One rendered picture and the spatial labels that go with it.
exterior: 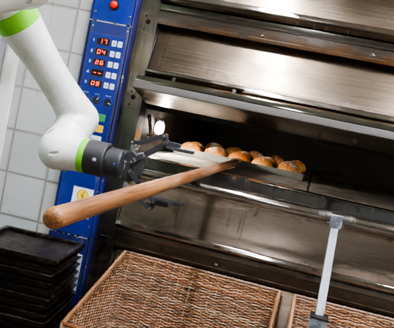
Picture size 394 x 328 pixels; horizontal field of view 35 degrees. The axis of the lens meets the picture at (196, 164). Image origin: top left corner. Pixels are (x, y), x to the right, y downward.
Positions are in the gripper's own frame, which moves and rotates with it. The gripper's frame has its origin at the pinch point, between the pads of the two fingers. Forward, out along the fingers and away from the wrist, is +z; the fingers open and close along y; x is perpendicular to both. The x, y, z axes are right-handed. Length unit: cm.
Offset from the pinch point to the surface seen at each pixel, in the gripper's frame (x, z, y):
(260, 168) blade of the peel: -100, 10, 0
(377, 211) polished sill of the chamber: -51, 54, 2
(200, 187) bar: -13.2, 2.4, 3.0
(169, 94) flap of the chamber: -36.0, -17.2, -20.9
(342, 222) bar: -12.7, 41.5, 3.4
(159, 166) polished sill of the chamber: -51, -19, 3
